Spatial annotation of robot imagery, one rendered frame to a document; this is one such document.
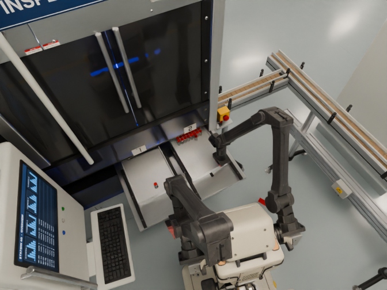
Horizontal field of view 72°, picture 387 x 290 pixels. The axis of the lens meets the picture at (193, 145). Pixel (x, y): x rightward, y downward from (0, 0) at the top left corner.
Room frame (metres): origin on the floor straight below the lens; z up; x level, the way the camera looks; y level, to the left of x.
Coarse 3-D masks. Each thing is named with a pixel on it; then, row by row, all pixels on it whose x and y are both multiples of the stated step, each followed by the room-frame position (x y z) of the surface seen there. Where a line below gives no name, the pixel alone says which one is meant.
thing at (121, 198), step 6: (114, 198) 0.72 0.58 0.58; (120, 198) 0.73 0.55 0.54; (126, 198) 0.75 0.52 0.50; (102, 204) 0.68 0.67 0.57; (108, 204) 0.69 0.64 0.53; (114, 204) 0.70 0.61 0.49; (126, 204) 0.73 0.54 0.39; (90, 210) 0.64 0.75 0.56; (96, 210) 0.65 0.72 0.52; (126, 210) 0.72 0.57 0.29; (84, 216) 0.62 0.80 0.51; (126, 216) 0.71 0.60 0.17; (132, 216) 0.73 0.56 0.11; (90, 222) 0.61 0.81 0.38; (90, 228) 0.60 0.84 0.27; (90, 234) 0.58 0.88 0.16
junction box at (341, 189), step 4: (340, 180) 0.78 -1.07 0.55; (336, 184) 0.75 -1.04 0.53; (340, 184) 0.74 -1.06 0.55; (344, 184) 0.74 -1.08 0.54; (336, 188) 0.73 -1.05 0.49; (340, 188) 0.72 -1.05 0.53; (344, 188) 0.71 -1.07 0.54; (348, 188) 0.71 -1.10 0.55; (336, 192) 0.72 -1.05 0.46; (340, 192) 0.70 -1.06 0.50; (344, 192) 0.68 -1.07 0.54; (348, 192) 0.68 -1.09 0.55; (340, 196) 0.68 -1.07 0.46; (344, 196) 0.67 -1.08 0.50
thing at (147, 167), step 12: (144, 156) 0.87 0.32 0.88; (156, 156) 0.87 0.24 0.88; (132, 168) 0.79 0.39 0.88; (144, 168) 0.78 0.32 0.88; (156, 168) 0.78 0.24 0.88; (168, 168) 0.78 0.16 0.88; (132, 180) 0.71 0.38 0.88; (144, 180) 0.70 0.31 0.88; (156, 180) 0.70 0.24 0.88; (144, 192) 0.62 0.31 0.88; (156, 192) 0.62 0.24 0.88
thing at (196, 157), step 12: (204, 132) 1.03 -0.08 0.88; (192, 144) 0.94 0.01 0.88; (204, 144) 0.94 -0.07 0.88; (180, 156) 0.86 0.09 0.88; (192, 156) 0.85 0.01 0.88; (204, 156) 0.85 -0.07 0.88; (192, 168) 0.77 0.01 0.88; (204, 168) 0.76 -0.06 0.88; (216, 168) 0.75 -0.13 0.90; (192, 180) 0.68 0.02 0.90
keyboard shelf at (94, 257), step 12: (120, 204) 0.58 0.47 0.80; (96, 216) 0.52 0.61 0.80; (96, 228) 0.44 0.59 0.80; (96, 240) 0.38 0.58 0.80; (96, 252) 0.31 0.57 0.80; (96, 264) 0.25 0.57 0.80; (132, 264) 0.24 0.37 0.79; (96, 276) 0.19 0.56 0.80; (132, 276) 0.18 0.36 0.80; (108, 288) 0.13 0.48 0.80
